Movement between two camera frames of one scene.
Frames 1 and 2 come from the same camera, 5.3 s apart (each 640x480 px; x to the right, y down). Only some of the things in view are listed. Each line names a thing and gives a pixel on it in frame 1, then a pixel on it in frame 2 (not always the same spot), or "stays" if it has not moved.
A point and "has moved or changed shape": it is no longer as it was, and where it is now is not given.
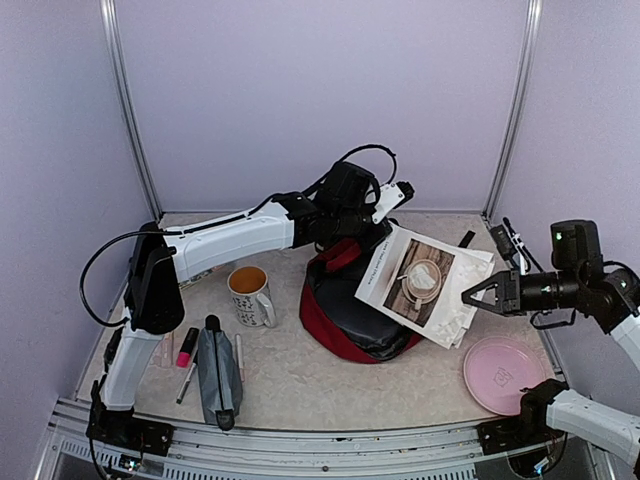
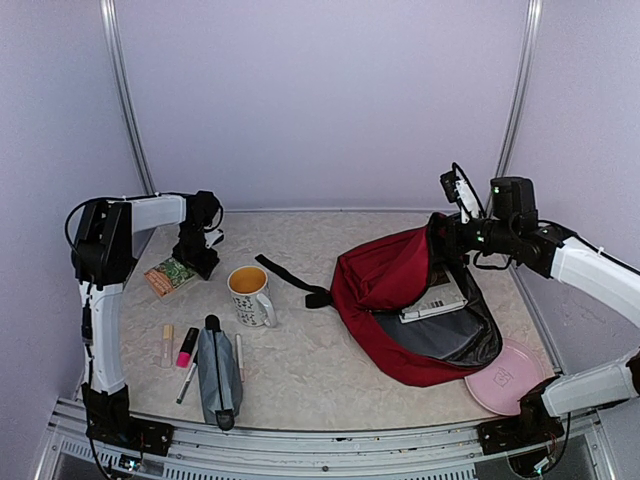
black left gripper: (371, 241) → (205, 265)
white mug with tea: (252, 309) stays
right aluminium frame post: (532, 30) stays
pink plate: (497, 370) stays
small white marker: (239, 357) stays
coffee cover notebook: (414, 284) has moved or changed shape
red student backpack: (338, 320) → (372, 285)
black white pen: (186, 383) stays
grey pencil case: (220, 374) stays
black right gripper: (509, 292) → (453, 240)
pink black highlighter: (184, 356) stays
